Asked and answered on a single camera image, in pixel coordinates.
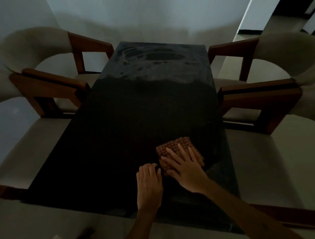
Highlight person's right forearm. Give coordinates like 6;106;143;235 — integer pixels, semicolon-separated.
201;180;298;239

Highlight black dining table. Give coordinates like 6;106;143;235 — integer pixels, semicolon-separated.
21;41;244;234

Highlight person's right hand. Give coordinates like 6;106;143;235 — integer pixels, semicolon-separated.
161;143;212;194

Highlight brown checkered cleaning cloth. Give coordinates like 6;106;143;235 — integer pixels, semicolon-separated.
156;137;205;177

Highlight beige cushioned wooden chair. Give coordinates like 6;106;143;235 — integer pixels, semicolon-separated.
208;31;315;123
0;70;85;200
218;74;315;228
0;26;115;114

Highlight person's left hand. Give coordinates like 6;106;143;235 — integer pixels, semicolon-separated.
136;163;164;212

